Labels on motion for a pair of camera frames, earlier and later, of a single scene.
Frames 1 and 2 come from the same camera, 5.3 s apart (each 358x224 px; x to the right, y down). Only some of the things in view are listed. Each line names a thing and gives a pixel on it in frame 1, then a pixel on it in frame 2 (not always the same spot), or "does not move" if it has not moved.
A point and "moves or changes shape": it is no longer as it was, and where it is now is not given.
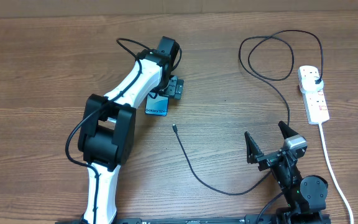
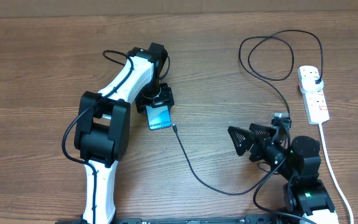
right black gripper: (254, 155) -> (248, 137)
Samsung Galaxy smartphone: (158, 105) moves or changes shape
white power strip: (316, 103) does not move
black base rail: (252, 219) does not move
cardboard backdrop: (7, 9) does not move
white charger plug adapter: (309, 84) does not move
